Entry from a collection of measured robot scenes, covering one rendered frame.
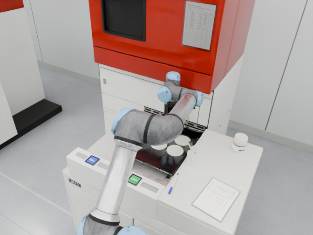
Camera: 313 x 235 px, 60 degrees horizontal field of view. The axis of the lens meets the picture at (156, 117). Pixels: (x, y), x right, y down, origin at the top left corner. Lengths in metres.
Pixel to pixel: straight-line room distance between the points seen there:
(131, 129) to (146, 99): 0.84
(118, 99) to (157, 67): 0.48
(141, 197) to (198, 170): 0.32
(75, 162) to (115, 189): 0.53
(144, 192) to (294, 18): 2.16
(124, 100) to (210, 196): 0.95
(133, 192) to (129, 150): 0.38
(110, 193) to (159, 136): 0.27
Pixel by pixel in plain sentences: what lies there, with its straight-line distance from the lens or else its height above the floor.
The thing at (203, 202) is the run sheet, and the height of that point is 0.97.
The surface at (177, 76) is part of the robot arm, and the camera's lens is 1.43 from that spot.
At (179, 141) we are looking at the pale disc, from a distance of 1.68.
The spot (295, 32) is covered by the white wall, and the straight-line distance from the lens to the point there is 2.92.
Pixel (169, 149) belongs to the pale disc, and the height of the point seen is 0.90.
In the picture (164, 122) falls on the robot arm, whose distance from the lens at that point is 0.98.
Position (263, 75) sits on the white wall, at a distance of 3.08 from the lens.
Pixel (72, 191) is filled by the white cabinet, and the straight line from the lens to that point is 1.72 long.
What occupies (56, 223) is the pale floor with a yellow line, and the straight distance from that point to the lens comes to 2.48.
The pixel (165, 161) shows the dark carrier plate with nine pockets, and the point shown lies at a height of 0.90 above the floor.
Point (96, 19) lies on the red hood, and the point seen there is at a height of 1.51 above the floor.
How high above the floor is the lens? 1.96
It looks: 34 degrees down
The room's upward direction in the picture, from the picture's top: 2 degrees clockwise
